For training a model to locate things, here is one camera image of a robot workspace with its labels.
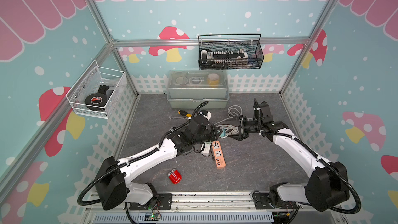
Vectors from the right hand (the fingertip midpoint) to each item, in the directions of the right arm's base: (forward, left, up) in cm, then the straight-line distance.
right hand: (226, 124), depth 77 cm
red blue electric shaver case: (-19, +26, -19) cm, 38 cm away
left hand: (-4, +3, -2) cm, 5 cm away
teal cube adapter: (-4, +1, -2) cm, 4 cm away
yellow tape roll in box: (+40, +4, -4) cm, 40 cm away
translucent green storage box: (+28, +9, -1) cm, 29 cm away
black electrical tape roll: (+5, +60, +14) cm, 61 cm away
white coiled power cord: (+25, -11, -21) cm, 34 cm away
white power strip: (-5, +10, -20) cm, 23 cm away
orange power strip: (-7, +3, -20) cm, 21 cm away
